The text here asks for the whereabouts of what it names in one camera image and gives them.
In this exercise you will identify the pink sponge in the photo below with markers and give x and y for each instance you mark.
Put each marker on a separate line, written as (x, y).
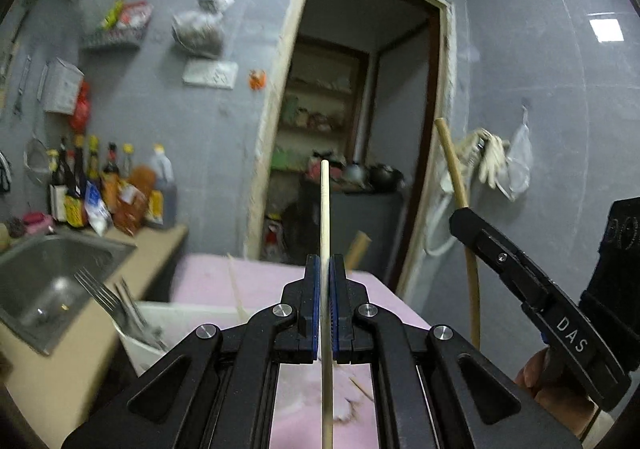
(37, 223)

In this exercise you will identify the black pot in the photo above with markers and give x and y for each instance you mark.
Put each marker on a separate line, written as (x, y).
(386, 176)

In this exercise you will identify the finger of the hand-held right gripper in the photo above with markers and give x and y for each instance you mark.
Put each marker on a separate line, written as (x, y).
(490, 244)

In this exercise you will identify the aluminium pot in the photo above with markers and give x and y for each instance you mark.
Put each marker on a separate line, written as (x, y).
(356, 174)

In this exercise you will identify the short wooden stick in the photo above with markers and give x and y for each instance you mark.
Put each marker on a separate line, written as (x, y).
(357, 249)

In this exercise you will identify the dark bottle yellow cap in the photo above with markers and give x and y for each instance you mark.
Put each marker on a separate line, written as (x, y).
(93, 159)

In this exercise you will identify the green box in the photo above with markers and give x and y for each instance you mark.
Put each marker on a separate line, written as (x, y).
(287, 160)

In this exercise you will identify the red and white packet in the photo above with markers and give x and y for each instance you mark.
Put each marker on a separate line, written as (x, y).
(136, 14)

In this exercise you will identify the grey wall basket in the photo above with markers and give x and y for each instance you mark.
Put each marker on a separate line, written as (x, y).
(115, 40)

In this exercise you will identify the stainless steel sink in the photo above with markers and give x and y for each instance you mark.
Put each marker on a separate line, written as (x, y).
(55, 279)

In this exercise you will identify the blue and white packet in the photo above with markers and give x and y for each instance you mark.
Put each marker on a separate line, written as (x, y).
(97, 209)

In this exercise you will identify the white work gloves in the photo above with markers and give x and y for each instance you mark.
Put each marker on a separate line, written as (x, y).
(490, 154)

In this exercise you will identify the orange wall hook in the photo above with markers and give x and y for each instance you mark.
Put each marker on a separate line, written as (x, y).
(257, 80)

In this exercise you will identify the person's right hand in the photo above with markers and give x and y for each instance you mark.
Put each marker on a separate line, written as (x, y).
(555, 404)

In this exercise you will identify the steel wool scrubber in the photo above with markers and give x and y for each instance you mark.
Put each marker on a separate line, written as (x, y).
(15, 226)

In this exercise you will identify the pink cloth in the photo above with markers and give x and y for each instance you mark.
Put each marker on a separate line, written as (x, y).
(210, 279)

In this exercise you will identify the red and white bottle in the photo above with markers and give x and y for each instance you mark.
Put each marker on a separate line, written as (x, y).
(274, 236)

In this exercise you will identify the wooden shelf unit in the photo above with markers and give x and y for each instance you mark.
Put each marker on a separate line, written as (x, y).
(320, 109)

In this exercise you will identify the grey cabinet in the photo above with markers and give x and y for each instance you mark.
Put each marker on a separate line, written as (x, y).
(365, 224)

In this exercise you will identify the metal peeler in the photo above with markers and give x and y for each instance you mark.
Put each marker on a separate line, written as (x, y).
(21, 89)

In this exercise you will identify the bamboo pole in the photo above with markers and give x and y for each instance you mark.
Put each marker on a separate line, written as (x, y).
(452, 164)

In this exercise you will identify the dark bottle yellow label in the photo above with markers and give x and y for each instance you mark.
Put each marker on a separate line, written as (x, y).
(75, 189)

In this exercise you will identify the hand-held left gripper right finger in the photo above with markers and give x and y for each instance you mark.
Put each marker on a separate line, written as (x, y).
(336, 309)

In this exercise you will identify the hanging clear plastic bag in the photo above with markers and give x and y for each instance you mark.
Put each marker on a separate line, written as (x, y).
(200, 29)

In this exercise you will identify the yellow packet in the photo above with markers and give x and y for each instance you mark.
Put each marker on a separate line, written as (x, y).
(113, 14)

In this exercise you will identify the wooden door frame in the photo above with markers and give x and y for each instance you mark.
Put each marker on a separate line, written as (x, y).
(280, 104)

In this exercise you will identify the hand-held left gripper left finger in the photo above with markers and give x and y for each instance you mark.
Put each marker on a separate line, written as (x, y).
(314, 309)

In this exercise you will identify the clear bottle yellow cap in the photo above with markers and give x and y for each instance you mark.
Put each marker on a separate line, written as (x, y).
(128, 159)

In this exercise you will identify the white rectangular container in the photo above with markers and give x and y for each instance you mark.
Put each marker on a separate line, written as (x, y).
(190, 334)

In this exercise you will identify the white wall box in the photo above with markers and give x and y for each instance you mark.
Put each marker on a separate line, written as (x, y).
(60, 86)

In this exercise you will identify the metal strainer ladle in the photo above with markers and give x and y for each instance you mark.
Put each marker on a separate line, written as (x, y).
(37, 159)

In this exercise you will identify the white wall socket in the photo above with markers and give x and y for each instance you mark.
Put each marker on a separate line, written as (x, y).
(210, 74)

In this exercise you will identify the metal fork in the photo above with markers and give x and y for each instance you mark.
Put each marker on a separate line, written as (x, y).
(129, 301)
(100, 294)

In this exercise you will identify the pale wooden chopstick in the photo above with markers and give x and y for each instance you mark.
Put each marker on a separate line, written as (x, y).
(326, 229)
(236, 284)
(362, 389)

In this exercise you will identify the hanging white plastic bag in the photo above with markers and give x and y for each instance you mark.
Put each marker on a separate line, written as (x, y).
(519, 164)

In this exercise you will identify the sauce bottle red cap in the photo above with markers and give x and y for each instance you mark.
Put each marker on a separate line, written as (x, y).
(111, 174)

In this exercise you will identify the red plastic bag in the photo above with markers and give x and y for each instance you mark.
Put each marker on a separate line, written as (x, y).
(81, 106)

